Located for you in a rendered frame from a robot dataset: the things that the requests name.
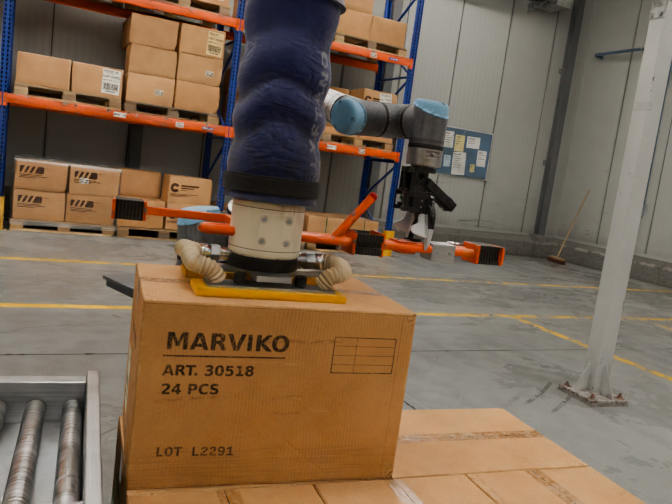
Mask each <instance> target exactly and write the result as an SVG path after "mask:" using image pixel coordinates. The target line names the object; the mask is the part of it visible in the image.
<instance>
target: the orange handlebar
mask: <svg viewBox="0 0 672 504"><path fill-rule="evenodd" d="M147 215H154V216H165V217H175V218H185V219H195V220H206V221H216V222H226V223H227V224H224V223H214V222H200V223H199V224H198V226H197V228H198V230H199V231H200V232H203V233H208V234H219V235H230V236H233V235H234V234H235V228H234V226H230V221H231V215H228V214H222V213H212V212H202V211H192V210H183V209H173V208H163V207H153V206H147ZM330 235H331V234H328V233H317V232H307V231H302V236H301V242H307V243H318V244H329V245H340V246H351V243H352V239H351V238H350V237H346V236H345V235H343V236H342V237H340V236H330ZM389 239H391V240H389ZM389 239H385V245H384V250H392V251H394V252H396V253H406V254H415V253H414V252H418V253H429V254H430V253H431V252H432V246H431V245H429V247H428V249H427V250H426V251H424V243H420V242H413V241H410V240H409V239H399V238H389ZM474 254H475V252H474V249H466V247H462V246H456V249H455V256H462V257H473V256H474Z"/></svg>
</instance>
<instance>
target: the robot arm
mask: <svg viewBox="0 0 672 504"><path fill-rule="evenodd" d="M324 111H325V115H326V122H328V123H330V124H332V125H333V127H334V128H335V130H336V131H337V132H339V133H341V134H344V135H348V136H353V135H359V136H372V137H383V138H387V139H392V138H398V139H409V143H408V150H407V157H406V164H411V166H402V169H401V176H400V183H399V188H396V191H395V198H394V205H393V208H398V209H400V210H401V211H408V212H407V213H406V215H405V217H404V218H403V219H401V220H398V221H396V222H395V224H394V227H395V228H396V229H399V230H401V231H403V232H406V237H408V238H413V236H414V234H415V235H417V236H420V237H422V238H424V251H426V250H427V249H428V247H429V245H430V242H431V238H432V235H433V229H434V225H435V218H436V209H435V202H436V203H437V204H438V206H439V207H440V208H441V209H442V210H443V211H449V212H452V211H453V210H454V208H455V207H456V206H457V204H456V203H455V202H454V201H453V199H451V198H450V197H449V196H448V195H447V194H446V193H445V192H444V191H443V190H442V189H441V188H440V187H439V186H438V185H437V184H436V183H435V182H434V181H433V180H432V179H430V178H429V177H428V176H429V173H431V174H436V170H437V169H435V168H440V167H441V162H442V155H443V148H444V142H445V135H446V129H447V122H448V119H449V116H448V115H449V106H448V105H447V104H446V103H442V102H438V101H433V100H428V99H421V98H416V99H415V101H414V103H413V104H393V103H384V102H376V101H368V100H362V99H359V98H356V97H353V96H351V95H347V94H343V93H340V92H337V91H335V90H332V89H329V91H328V94H327V96H326V98H325V100H324ZM397 194H402V195H400V199H401V202H399V201H398V202H397V204H395V203H396V196H397ZM232 203H233V200H231V201H229V203H228V205H227V209H226V211H220V208H219V207H217V206H192V207H186V208H182V209H183V210H192V211H202V212H212V213H222V214H228V215H231V212H232ZM200 222H214V223H224V224H227V223H226V222H216V221H206V220H195V219H185V218H178V221H177V241H178V240H181V239H187V240H190V241H195V242H198V243H208V244H209V245H210V244H218V245H220V246H223V247H228V238H229V235H219V234H208V233H203V232H200V231H199V230H198V228H197V226H198V224H199V223H200Z"/></svg>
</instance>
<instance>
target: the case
mask: <svg viewBox="0 0 672 504"><path fill-rule="evenodd" d="M191 279H192V278H186V277H185V276H184V274H183V272H182V271H181V266H177V265H163V264H149V263H137V264H136V271H135V282H134V293H133V304H132V315H131V326H130V337H129V348H128V359H127V370H126V381H125V392H124V403H123V432H124V459H125V486H126V490H139V489H160V488H182V487H203V486H224V485H245V484H266V483H288V482H309V481H330V480H351V479H373V478H391V477H392V474H393V468H394V461H395V455H396V448H397V441H398V435H399V428H400V422H401V415H402V408H403V402H404V395H405V389H406V382H407V375H408V369H409V362H410V356H411V349H412V342H413V336H414V329H415V323H416V316H417V314H416V313H414V312H413V311H411V310H409V309H407V308H406V307H404V306H402V305H400V304H399V303H397V302H395V301H393V300H392V299H390V298H388V297H387V296H385V295H383V294H381V293H380V292H378V291H376V290H374V289H373V288H371V287H369V286H368V285H366V284H364V283H362V282H361V281H359V280H357V279H355V278H350V279H349V280H348V281H345V282H344V283H340V284H335V285H334V284H333V286H331V287H332V288H334V289H335V290H337V291H338V292H340V293H342V294H343V295H345V296H346V297H347V299H346V304H333V303H314V302H295V301H277V300H258V299H240V298H221V297H202V296H196V295H195V293H194V291H193V290H192V288H191V286H190V281H191Z"/></svg>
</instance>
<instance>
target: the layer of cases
mask: <svg viewBox="0 0 672 504"><path fill-rule="evenodd" d="M111 504H646V503H644V502H643V501H641V500H640V499H638V498H637V497H635V496H634V495H632V494H631V493H629V492H628V491H626V490H625V489H623V488H622V487H620V486H619V485H617V484H616V483H614V482H613V481H611V480H610V479H608V478H607V477H605V476H604V475H602V474H601V473H599V472H598V471H596V470H595V469H593V468H592V467H588V465H587V464H586V463H584V462H583V461H581V460H580V459H578V458H577V457H575V456H573V455H572V454H570V453H569V452H567V451H566V450H564V449H563V448H561V447H560V446H558V445H557V444H555V443H554V442H552V441H551V440H549V439H548V438H546V437H545V436H543V435H542V434H540V433H539V432H537V431H536V430H534V429H533V428H531V427H530V426H528V425H527V424H525V423H524V422H522V421H521V420H519V419H518V418H516V417H515V416H513V415H512V414H510V413H509V412H507V411H506V410H504V409H503V408H489V409H438V410H402V415H401V422H400V428H399V435H398V441H397V448H396V455H395V461H394V468H393V474H392V477H391V478H373V479H351V480H330V481H309V482H288V483H266V484H245V485H224V486H203V487H182V488H160V489H139V490H126V486H125V459H124V432H123V416H119V421H118V432H117V443H116V454H115V465H114V476H113V487H112V498H111Z"/></svg>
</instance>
